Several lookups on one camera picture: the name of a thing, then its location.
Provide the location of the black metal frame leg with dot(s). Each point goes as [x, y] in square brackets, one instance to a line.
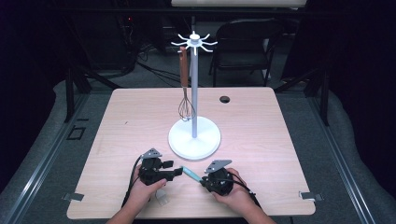
[70, 93]
[323, 93]

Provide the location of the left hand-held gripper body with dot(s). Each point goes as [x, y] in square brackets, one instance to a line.
[152, 172]

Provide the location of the black folding chair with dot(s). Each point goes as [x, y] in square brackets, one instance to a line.
[246, 40]

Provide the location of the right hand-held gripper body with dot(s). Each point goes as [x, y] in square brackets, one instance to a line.
[219, 183]

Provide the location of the aluminium floor rail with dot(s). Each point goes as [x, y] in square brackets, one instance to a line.
[342, 168]
[43, 168]

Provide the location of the person's right hand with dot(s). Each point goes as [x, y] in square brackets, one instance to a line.
[233, 199]

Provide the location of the grey metal table bracket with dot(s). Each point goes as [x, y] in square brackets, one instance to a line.
[73, 196]
[311, 196]

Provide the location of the person's left hand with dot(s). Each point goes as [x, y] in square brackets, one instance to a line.
[143, 193]

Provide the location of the white utensil rack stand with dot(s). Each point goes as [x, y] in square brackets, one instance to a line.
[194, 93]

